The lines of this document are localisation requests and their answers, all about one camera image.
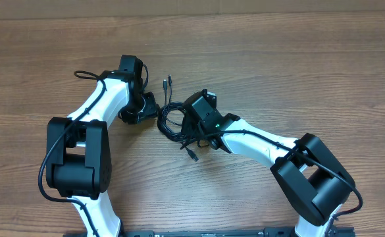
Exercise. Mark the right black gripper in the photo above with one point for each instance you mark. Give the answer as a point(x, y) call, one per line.
point(187, 130)

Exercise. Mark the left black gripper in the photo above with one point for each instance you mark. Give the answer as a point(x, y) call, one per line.
point(151, 109)

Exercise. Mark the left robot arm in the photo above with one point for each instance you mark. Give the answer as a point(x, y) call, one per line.
point(77, 167)

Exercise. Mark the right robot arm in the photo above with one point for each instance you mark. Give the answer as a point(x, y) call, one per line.
point(314, 182)

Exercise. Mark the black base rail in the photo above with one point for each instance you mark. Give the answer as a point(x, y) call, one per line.
point(208, 233)

